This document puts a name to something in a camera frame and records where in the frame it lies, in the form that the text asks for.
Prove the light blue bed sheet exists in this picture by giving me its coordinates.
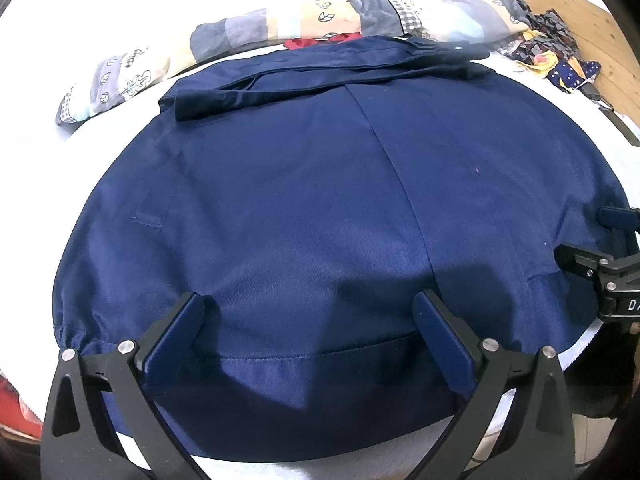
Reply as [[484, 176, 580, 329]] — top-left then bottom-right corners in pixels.
[[0, 34, 640, 480]]

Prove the dark strap on bed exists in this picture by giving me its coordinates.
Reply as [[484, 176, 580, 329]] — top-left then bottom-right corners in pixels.
[[581, 81, 640, 148]]

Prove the wooden headboard panel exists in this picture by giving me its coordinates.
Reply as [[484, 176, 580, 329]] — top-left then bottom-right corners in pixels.
[[526, 0, 639, 122]]

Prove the patchwork long pillow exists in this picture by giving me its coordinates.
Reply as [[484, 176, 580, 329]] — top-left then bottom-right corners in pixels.
[[55, 0, 529, 131]]

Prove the navy work shirt red collar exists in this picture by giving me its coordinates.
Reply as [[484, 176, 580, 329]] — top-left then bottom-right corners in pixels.
[[52, 31, 634, 463]]

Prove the red object at bedside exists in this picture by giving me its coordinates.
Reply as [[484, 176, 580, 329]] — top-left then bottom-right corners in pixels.
[[0, 376, 42, 441]]

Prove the colourful patterned cloth pile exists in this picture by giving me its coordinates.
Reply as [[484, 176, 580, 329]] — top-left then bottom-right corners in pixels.
[[498, 0, 602, 93]]

